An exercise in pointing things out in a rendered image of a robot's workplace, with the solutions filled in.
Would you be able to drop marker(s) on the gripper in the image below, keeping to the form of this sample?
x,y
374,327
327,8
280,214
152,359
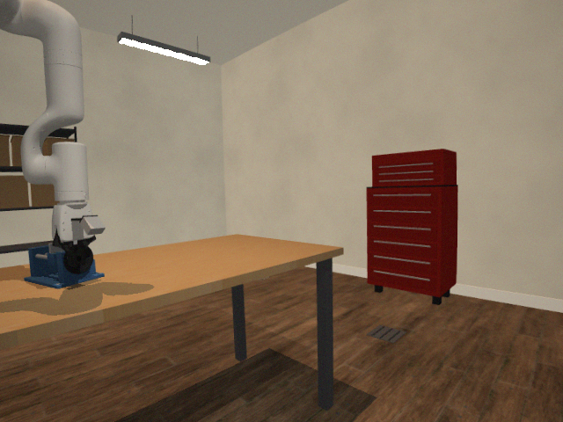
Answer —
x,y
69,231

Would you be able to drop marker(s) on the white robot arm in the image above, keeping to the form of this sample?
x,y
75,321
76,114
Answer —
x,y
60,35

